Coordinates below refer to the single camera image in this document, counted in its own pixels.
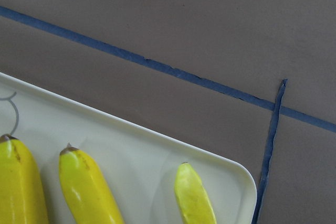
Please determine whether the yellow banana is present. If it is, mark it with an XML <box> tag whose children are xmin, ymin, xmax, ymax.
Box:
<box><xmin>1</xmin><ymin>134</ymin><xmax>49</xmax><ymax>223</ymax></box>
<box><xmin>174</xmin><ymin>163</ymin><xmax>217</xmax><ymax>224</ymax></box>
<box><xmin>58</xmin><ymin>144</ymin><xmax>125</xmax><ymax>223</ymax></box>

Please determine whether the white bear tray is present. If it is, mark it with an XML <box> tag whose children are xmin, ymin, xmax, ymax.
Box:
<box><xmin>1</xmin><ymin>74</ymin><xmax>257</xmax><ymax>223</ymax></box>

